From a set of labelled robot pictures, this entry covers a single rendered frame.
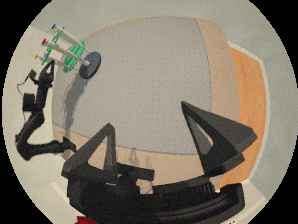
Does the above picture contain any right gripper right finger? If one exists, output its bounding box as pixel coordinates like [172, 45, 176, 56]
[181, 101, 258, 173]

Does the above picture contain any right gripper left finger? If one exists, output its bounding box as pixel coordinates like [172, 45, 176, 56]
[62, 123, 118, 184]

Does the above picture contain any white pipette with blue button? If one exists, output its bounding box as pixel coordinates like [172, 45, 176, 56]
[52, 24, 90, 53]

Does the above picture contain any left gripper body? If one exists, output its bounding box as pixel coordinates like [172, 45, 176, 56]
[29, 76, 53, 98]

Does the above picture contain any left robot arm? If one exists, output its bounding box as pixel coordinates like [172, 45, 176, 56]
[15, 93, 77, 161]

